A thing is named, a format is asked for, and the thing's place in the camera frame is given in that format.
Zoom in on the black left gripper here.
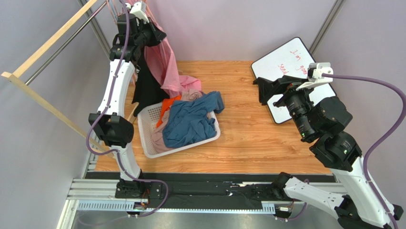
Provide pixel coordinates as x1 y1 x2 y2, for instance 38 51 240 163
133 17 166 49

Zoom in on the pink t-shirt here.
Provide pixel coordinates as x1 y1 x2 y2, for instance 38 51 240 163
129 0 202 98

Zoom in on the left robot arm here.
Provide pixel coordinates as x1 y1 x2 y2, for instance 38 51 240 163
88 13 166 198

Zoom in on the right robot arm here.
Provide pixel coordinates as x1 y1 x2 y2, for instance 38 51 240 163
254 76 404 229

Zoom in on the black hanging t-shirt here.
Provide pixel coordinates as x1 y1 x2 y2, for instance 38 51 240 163
132 55 169 115

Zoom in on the teal blue t-shirt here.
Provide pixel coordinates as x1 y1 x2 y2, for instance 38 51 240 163
162 91 225 148

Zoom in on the white board with red writing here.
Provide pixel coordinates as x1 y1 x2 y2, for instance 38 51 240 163
251 37 336 124

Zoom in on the orange garment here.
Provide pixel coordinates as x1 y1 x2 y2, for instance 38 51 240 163
156 95 182 128

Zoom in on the white plastic laundry basket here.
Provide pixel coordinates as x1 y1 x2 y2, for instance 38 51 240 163
137 103 221 159

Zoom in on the wooden clothes rack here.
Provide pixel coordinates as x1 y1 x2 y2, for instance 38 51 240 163
0 0 159 159

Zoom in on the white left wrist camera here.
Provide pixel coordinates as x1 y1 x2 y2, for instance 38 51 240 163
130 0 150 24

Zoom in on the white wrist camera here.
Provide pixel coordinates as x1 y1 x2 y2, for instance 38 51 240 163
130 0 150 24
296 62 334 91

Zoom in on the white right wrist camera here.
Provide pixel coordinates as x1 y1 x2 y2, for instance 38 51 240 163
296 62 334 91

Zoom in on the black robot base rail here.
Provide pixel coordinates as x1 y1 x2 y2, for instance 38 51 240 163
85 172 337 210

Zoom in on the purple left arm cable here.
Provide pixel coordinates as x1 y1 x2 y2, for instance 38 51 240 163
85 0 170 218

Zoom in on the white slotted cable duct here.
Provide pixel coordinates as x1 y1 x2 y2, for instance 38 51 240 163
76 200 276 214

